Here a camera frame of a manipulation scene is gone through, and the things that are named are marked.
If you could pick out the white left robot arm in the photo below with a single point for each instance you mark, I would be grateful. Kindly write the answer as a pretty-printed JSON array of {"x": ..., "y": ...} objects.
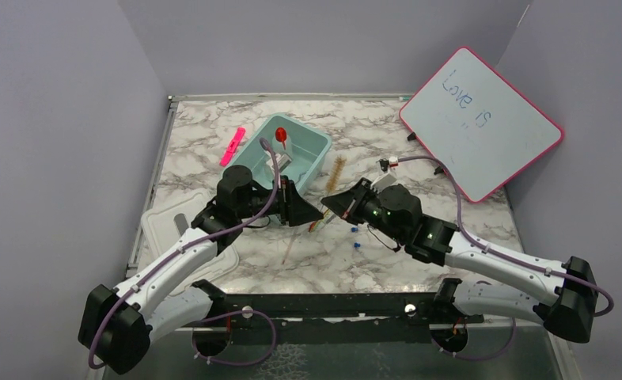
[{"x": 116, "y": 324}]

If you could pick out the red yellow green spatula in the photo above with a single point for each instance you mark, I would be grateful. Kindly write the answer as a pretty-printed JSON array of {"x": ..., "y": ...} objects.
[{"x": 317, "y": 225}]

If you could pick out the red capped wash bottle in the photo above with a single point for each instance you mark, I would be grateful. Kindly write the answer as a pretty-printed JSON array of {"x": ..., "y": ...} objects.
[{"x": 282, "y": 143}]

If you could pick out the pink highlighter marker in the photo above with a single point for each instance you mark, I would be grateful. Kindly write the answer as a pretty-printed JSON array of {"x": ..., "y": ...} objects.
[{"x": 232, "y": 147}]

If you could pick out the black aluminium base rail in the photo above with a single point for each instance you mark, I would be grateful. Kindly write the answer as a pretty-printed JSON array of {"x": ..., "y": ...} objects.
[{"x": 259, "y": 319}]

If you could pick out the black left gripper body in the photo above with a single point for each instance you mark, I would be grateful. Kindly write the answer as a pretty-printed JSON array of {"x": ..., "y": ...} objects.
[{"x": 260, "y": 203}]

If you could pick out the small clear glass flask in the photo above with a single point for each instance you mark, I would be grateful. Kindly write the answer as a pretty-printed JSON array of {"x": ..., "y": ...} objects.
[{"x": 282, "y": 162}]

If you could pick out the brown test tube brush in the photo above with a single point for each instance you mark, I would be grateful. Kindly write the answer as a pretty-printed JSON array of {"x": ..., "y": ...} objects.
[{"x": 335, "y": 174}]

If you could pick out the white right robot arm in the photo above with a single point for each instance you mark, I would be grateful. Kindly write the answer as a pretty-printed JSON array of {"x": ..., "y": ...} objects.
[{"x": 559, "y": 295}]

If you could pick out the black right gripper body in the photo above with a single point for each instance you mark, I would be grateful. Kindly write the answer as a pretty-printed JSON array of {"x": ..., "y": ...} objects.
[{"x": 369, "y": 210}]

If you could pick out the teal plastic bin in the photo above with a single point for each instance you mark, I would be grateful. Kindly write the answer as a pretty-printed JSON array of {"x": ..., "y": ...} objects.
[{"x": 308, "y": 148}]

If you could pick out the pink framed whiteboard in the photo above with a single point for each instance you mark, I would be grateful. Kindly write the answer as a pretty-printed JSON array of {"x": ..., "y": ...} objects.
[{"x": 484, "y": 130}]

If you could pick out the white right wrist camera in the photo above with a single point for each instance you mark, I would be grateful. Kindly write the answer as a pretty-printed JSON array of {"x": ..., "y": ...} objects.
[{"x": 383, "y": 181}]

